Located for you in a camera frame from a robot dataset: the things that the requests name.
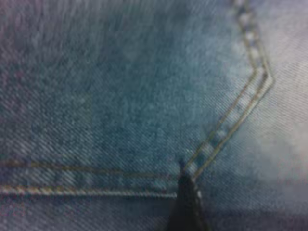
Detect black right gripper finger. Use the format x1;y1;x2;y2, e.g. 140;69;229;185
166;160;210;231

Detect blue washed denim pants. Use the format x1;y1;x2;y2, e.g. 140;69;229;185
0;0;308;231

